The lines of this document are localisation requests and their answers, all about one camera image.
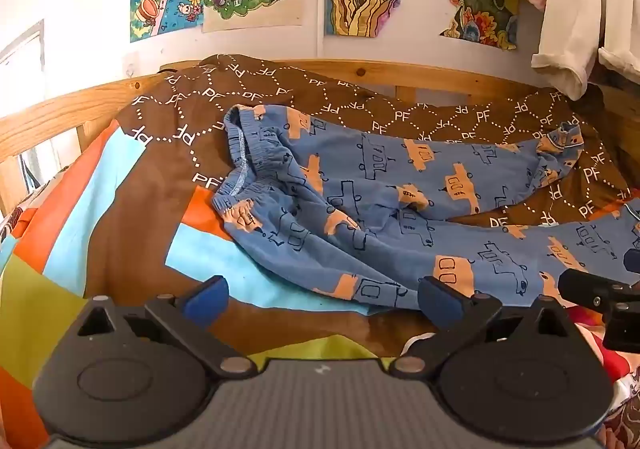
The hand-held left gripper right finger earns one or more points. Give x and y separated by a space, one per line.
441 303

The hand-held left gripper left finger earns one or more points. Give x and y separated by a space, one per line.
206 298

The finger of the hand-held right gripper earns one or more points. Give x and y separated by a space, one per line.
585 288
633 261

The blue printed pants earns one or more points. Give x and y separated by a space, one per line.
380 224

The red patterned cloth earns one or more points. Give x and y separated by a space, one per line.
620 379

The colourful patchwork bed sheet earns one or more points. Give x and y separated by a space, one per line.
75 249

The brown patterned blanket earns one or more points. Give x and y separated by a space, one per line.
340 99

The cream hanging cloth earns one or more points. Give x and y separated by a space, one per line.
575 14

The window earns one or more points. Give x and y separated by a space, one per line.
22 74

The wooden bed frame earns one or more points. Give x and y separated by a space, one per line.
55 114

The white wall socket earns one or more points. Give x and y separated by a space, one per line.
131 64

